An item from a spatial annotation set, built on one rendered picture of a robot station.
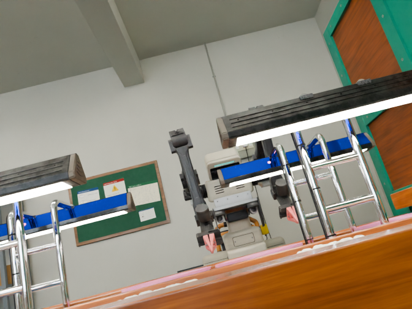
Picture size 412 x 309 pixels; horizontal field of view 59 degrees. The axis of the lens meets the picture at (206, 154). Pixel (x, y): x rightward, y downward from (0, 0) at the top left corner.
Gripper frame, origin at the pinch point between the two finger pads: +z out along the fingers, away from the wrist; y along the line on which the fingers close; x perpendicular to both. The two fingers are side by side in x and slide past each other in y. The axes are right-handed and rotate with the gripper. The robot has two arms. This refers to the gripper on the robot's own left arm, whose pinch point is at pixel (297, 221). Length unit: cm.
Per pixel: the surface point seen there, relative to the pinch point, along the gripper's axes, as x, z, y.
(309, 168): -49, 37, -7
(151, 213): 95, -173, -88
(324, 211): -40, 45, -7
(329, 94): -70, 40, -1
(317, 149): -32.1, -0.8, 11.1
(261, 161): -32.1, -1.9, -11.4
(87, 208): -31, -1, -81
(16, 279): -26, 24, -103
